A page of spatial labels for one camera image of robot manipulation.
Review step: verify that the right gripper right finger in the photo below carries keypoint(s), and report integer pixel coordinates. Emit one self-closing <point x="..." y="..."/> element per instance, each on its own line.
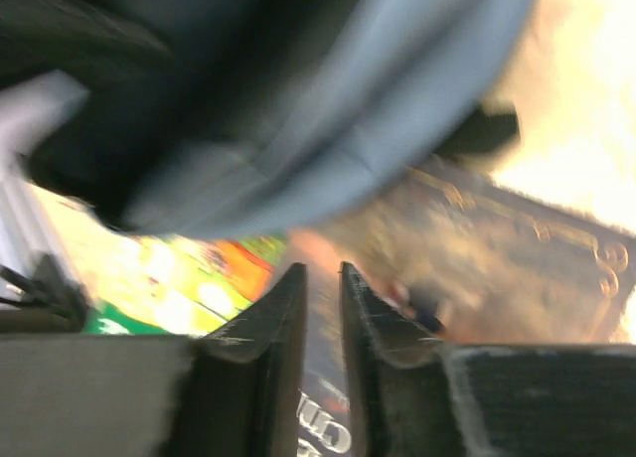
<point x="412" y="394"/>

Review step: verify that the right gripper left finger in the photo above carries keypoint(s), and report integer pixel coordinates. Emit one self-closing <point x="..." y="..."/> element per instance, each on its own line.
<point x="233" y="392"/>

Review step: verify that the green treehouse book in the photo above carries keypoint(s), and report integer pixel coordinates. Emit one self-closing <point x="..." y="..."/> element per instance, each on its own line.
<point x="148" y="285"/>

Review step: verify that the dark tale book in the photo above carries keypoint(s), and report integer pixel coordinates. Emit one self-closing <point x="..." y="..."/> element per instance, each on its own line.
<point x="474" y="264"/>

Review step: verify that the blue student backpack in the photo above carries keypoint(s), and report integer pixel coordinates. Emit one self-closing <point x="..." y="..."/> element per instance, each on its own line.
<point x="225" y="118"/>

